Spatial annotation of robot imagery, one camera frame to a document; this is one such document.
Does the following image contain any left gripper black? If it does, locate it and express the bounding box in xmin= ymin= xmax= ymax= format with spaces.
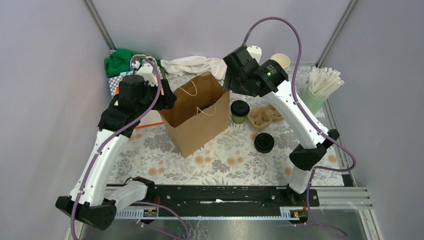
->
xmin=136 ymin=78 xmax=177 ymax=115

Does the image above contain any black cup lid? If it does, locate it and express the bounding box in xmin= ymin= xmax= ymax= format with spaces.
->
xmin=230 ymin=100 xmax=250 ymax=117
xmin=197 ymin=105 xmax=211 ymax=111

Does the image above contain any green paper cup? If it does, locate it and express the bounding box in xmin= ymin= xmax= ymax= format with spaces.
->
xmin=231 ymin=114 xmax=247 ymax=125

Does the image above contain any brown pulp cup carrier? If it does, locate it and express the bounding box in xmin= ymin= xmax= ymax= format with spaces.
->
xmin=247 ymin=104 xmax=284 ymax=130

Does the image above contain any brown paper bag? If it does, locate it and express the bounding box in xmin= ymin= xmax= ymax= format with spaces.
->
xmin=159 ymin=72 xmax=230 ymax=158

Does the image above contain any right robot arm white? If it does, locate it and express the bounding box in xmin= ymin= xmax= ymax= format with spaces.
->
xmin=223 ymin=46 xmax=340 ymax=206

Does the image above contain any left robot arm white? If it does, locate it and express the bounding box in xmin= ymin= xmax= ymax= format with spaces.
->
xmin=55 ymin=74 xmax=177 ymax=230

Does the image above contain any blue checkered paper bag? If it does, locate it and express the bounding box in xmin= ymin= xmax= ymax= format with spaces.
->
xmin=108 ymin=71 xmax=133 ymax=97

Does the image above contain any orange paper bag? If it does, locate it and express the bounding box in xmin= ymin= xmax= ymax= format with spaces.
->
xmin=114 ymin=86 xmax=165 ymax=130

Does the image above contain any green cloth bag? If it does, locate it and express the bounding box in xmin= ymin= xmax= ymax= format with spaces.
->
xmin=103 ymin=48 xmax=163 ymax=79

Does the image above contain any stack of paper cups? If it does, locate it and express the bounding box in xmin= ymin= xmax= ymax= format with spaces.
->
xmin=270 ymin=53 xmax=291 ymax=71

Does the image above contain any white cloth bag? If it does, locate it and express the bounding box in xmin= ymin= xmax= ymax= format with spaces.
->
xmin=160 ymin=55 xmax=227 ymax=80

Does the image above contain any black cup lids stack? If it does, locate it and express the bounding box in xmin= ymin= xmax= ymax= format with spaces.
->
xmin=253 ymin=132 xmax=275 ymax=154

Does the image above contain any floral table mat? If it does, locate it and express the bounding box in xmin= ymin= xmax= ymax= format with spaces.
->
xmin=94 ymin=64 xmax=345 ymax=187

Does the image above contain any green straw holder cup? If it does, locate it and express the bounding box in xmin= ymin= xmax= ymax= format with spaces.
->
xmin=301 ymin=88 xmax=329 ymax=115

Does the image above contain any white wrapped straws bundle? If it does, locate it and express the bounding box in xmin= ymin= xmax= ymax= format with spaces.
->
xmin=308 ymin=66 xmax=345 ymax=98

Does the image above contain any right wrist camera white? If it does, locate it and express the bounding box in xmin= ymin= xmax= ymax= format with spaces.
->
xmin=246 ymin=45 xmax=262 ymax=63

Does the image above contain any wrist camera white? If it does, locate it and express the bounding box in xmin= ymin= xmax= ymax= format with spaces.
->
xmin=135 ymin=63 xmax=158 ymax=87
xmin=246 ymin=45 xmax=262 ymax=63

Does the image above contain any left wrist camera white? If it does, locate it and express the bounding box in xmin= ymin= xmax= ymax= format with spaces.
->
xmin=135 ymin=63 xmax=158 ymax=87

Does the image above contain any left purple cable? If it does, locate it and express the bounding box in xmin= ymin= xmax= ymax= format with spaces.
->
xmin=70 ymin=54 xmax=190 ymax=240

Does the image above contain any purple cable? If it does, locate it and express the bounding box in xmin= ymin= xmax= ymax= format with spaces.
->
xmin=70 ymin=54 xmax=190 ymax=240
xmin=241 ymin=16 xmax=358 ymax=239

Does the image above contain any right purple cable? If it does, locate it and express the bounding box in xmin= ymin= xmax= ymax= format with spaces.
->
xmin=241 ymin=16 xmax=358 ymax=239

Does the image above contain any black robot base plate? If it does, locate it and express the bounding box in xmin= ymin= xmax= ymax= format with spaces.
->
xmin=131 ymin=176 xmax=320 ymax=218

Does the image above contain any white slotted cable duct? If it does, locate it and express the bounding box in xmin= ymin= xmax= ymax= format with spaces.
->
xmin=114 ymin=207 xmax=310 ymax=220

